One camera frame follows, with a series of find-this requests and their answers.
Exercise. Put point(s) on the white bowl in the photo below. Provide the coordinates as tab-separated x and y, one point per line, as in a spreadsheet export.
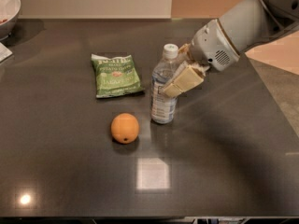
9	13

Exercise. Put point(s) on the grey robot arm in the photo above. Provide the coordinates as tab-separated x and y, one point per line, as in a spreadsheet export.
252	23

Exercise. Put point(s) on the white paper sheet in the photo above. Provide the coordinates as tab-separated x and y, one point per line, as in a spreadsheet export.
4	52

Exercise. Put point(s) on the green potato chips bag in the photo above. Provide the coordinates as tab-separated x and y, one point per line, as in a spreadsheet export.
115	76

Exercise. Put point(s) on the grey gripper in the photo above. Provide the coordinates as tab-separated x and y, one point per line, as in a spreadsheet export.
211	46

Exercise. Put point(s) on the orange fruit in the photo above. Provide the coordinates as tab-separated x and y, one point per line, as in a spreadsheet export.
125	128

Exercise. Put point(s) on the blue plastic water bottle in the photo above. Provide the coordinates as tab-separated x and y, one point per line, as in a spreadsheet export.
162	107

